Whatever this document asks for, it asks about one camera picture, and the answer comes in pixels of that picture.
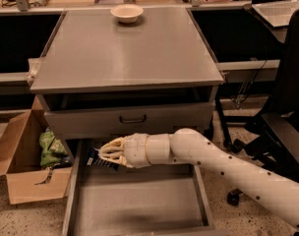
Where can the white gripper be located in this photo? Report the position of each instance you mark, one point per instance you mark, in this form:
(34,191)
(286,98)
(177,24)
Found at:
(136,149)

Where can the dark blue rxbar wrapper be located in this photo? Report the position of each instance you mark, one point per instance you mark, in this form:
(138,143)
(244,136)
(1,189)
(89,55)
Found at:
(94,159)

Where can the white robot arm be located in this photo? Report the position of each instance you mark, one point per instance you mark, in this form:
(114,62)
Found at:
(276,193)

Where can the grey open middle drawer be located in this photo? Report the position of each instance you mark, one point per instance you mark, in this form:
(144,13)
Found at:
(158,200)

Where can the grey drawer cabinet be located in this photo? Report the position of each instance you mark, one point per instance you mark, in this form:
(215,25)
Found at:
(96,62)

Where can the green snack bag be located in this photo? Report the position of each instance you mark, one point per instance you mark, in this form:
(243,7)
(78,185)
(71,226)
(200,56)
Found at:
(53,154)

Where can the brown cardboard box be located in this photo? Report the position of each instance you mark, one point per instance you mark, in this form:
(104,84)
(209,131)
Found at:
(20,153)

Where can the white ceramic bowl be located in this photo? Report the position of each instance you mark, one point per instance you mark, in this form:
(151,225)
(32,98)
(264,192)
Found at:
(127,13)

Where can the black office chair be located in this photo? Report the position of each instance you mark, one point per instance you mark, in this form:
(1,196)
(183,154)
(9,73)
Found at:
(277,123)

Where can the silver laptop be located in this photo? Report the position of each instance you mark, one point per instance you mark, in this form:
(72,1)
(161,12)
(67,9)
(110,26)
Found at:
(276,12)

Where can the grey upper drawer with handle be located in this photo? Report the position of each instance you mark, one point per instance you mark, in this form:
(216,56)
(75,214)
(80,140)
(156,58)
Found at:
(149,119)

